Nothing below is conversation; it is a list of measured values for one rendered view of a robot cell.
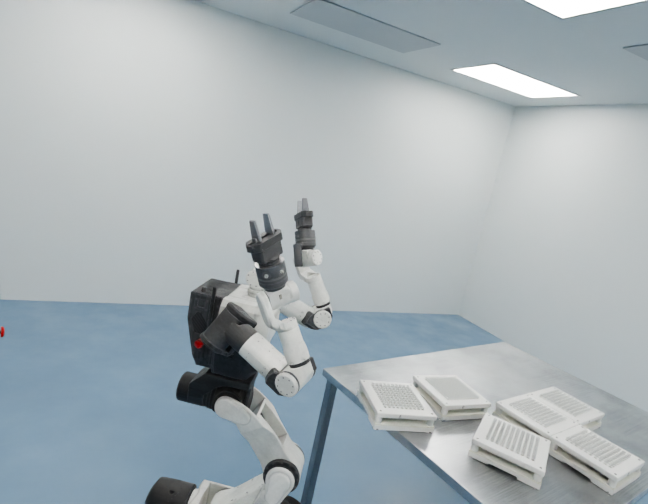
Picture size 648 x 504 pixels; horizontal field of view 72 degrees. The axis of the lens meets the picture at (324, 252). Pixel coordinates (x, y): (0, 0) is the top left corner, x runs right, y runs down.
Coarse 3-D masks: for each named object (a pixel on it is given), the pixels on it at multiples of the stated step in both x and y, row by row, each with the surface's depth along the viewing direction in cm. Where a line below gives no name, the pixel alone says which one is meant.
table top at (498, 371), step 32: (448, 352) 258; (480, 352) 269; (512, 352) 280; (352, 384) 198; (480, 384) 224; (512, 384) 232; (544, 384) 241; (576, 384) 249; (608, 416) 218; (640, 416) 225; (416, 448) 162; (448, 448) 165; (640, 448) 193; (448, 480) 150; (480, 480) 150; (512, 480) 154; (544, 480) 157; (576, 480) 161; (640, 480) 169
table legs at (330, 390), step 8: (328, 384) 207; (328, 392) 207; (328, 400) 207; (328, 408) 209; (320, 416) 211; (328, 416) 210; (320, 424) 211; (328, 424) 212; (320, 432) 211; (320, 440) 212; (312, 448) 215; (320, 448) 213; (312, 456) 215; (320, 456) 215; (312, 464) 215; (312, 472) 215; (312, 480) 217; (304, 488) 220; (312, 488) 218; (304, 496) 219; (312, 496) 220
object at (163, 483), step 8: (160, 480) 187; (168, 480) 187; (176, 480) 189; (152, 488) 184; (160, 488) 183; (168, 488) 184; (176, 488) 184; (184, 488) 185; (192, 488) 187; (152, 496) 182; (160, 496) 182; (168, 496) 182; (176, 496) 182; (184, 496) 182
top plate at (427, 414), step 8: (360, 384) 187; (368, 384) 186; (400, 384) 191; (408, 384) 193; (368, 392) 179; (416, 392) 187; (368, 400) 176; (376, 400) 174; (384, 400) 175; (424, 400) 182; (376, 408) 168; (384, 408) 169; (392, 408) 171; (400, 408) 172; (408, 408) 173; (416, 408) 174; (384, 416) 166; (392, 416) 167; (400, 416) 168; (408, 416) 168; (416, 416) 169; (424, 416) 170; (432, 416) 171
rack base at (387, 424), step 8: (360, 392) 187; (360, 400) 184; (368, 408) 176; (368, 416) 174; (376, 424) 167; (384, 424) 167; (392, 424) 168; (400, 424) 169; (408, 424) 170; (416, 424) 172; (424, 424) 173; (432, 432) 173
